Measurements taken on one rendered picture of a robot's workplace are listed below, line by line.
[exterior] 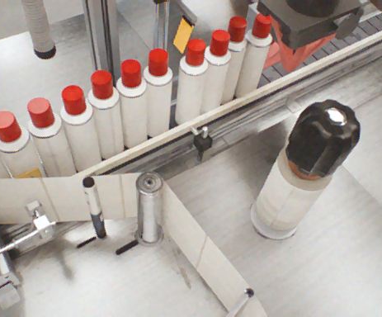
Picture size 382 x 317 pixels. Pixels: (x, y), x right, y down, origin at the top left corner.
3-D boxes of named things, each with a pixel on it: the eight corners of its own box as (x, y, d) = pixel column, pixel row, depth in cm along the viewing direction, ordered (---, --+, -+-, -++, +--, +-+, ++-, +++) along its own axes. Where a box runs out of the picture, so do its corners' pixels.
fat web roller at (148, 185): (143, 252, 70) (143, 202, 54) (131, 230, 72) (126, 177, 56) (167, 238, 71) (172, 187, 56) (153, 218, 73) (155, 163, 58)
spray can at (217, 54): (215, 122, 87) (232, 48, 69) (191, 115, 87) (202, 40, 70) (221, 105, 89) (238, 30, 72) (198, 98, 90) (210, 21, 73)
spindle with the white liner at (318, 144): (271, 248, 72) (335, 157, 47) (240, 209, 76) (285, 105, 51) (307, 224, 75) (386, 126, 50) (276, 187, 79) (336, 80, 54)
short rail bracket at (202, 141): (196, 170, 86) (203, 136, 76) (189, 159, 87) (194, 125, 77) (209, 163, 87) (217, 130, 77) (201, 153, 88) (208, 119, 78)
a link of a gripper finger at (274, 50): (257, 75, 85) (288, 39, 81) (237, 54, 88) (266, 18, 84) (271, 81, 91) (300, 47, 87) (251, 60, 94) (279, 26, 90)
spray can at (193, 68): (176, 130, 84) (184, 56, 67) (172, 111, 87) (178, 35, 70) (201, 128, 85) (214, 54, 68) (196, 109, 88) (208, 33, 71)
